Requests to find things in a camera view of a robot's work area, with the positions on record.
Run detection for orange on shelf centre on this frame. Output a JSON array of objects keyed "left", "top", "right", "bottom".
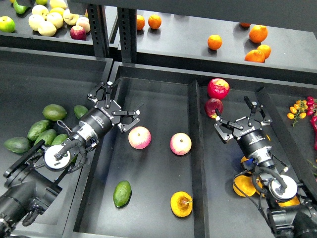
[{"left": 208, "top": 34, "right": 222, "bottom": 50}]

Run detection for red chili peppers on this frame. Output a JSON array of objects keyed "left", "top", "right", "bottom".
[{"left": 307, "top": 96, "right": 317, "bottom": 150}]

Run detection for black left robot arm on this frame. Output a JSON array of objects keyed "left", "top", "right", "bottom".
[{"left": 0, "top": 81, "right": 140, "bottom": 238}]

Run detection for small dark green avocado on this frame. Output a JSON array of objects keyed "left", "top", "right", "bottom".
[{"left": 73, "top": 105, "right": 88, "bottom": 119}]

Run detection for yellow pear lower bin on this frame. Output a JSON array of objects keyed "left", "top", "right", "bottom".
[{"left": 233, "top": 175, "right": 256, "bottom": 197}]

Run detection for red apple upper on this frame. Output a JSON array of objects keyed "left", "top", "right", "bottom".
[{"left": 207, "top": 78, "right": 230, "bottom": 100}]

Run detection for green avocado top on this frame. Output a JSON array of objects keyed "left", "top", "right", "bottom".
[{"left": 42, "top": 104, "right": 67, "bottom": 121}]

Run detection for black shelf post right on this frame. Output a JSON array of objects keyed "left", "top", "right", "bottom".
[{"left": 117, "top": 7, "right": 137, "bottom": 63}]

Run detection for pale yellow pear on shelf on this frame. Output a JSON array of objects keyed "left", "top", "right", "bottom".
[{"left": 38, "top": 21, "right": 57, "bottom": 36}]

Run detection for yellow pear in bin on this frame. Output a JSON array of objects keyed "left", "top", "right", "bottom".
[{"left": 240, "top": 156, "right": 253, "bottom": 174}]

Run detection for green apple on shelf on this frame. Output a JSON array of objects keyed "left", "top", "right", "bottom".
[{"left": 0, "top": 16, "right": 15, "bottom": 33}]

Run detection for dark green avocado far left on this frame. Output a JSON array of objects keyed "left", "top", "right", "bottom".
[{"left": 3, "top": 137, "right": 30, "bottom": 154}]

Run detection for orange behind post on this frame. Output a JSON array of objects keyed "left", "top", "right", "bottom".
[{"left": 136, "top": 14, "right": 145, "bottom": 31}]

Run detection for pink apple left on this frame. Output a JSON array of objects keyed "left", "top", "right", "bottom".
[{"left": 128, "top": 126, "right": 152, "bottom": 149}]

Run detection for orange tangerine front shelf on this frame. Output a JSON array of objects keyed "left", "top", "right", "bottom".
[{"left": 245, "top": 50, "right": 265, "bottom": 63}]

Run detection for dark red apple lower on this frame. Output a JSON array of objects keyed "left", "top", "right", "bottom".
[{"left": 204, "top": 98, "right": 223, "bottom": 119}]

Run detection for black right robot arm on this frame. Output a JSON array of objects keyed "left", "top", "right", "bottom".
[{"left": 214, "top": 97, "right": 317, "bottom": 238}]

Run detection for orange cherry tomato bunch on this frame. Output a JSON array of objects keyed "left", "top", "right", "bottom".
[{"left": 287, "top": 100, "right": 308, "bottom": 127}]

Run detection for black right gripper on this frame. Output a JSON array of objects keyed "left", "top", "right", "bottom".
[{"left": 214, "top": 96, "right": 272, "bottom": 159}]

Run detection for pink apple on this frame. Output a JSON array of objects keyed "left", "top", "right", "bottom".
[
  {"left": 128, "top": 126, "right": 152, "bottom": 149},
  {"left": 170, "top": 132, "right": 192, "bottom": 156}
]

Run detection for pink apple right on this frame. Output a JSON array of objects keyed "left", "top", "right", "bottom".
[{"left": 170, "top": 132, "right": 192, "bottom": 156}]

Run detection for orange beside post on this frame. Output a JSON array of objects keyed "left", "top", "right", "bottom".
[{"left": 148, "top": 14, "right": 162, "bottom": 30}]

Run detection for black shelf post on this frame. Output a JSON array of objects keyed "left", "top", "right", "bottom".
[
  {"left": 87, "top": 4, "right": 110, "bottom": 58},
  {"left": 117, "top": 7, "right": 137, "bottom": 63}
]

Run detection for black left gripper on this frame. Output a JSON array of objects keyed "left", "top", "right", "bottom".
[{"left": 79, "top": 81, "right": 143, "bottom": 137}]

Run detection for red apple on shelf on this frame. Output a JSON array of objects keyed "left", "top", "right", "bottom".
[{"left": 70, "top": 25, "right": 87, "bottom": 41}]

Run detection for black shelf post left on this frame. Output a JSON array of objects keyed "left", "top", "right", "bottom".
[{"left": 87, "top": 4, "right": 110, "bottom": 58}]

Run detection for large orange on shelf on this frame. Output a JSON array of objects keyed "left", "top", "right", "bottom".
[{"left": 249, "top": 25, "right": 268, "bottom": 43}]

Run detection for black tray divider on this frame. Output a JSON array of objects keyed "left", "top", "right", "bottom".
[{"left": 188, "top": 80, "right": 210, "bottom": 238}]

